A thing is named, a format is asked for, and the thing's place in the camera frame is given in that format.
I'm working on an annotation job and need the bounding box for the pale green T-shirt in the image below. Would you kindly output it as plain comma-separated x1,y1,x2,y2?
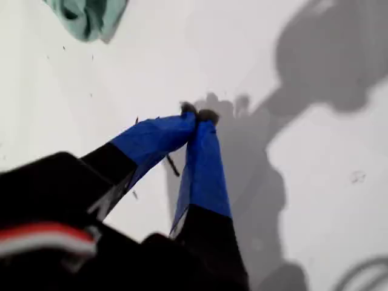
41,0,130,44

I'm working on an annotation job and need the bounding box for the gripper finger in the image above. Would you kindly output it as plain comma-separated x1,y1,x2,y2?
79,102,198,221
169,109,250,273

